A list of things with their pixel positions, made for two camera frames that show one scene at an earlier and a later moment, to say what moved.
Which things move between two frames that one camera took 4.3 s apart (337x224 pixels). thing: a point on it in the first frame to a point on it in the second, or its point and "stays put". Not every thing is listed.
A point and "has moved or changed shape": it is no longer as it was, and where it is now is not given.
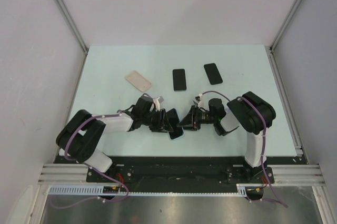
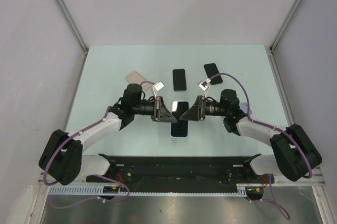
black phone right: x=213 y=73 stays put
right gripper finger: x=187 y=123 to x=192 y=114
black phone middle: x=179 y=80 stays put
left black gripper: x=162 y=125 to x=161 y=114
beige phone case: x=138 y=81 stays put
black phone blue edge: x=174 y=119 has moved or changed shape
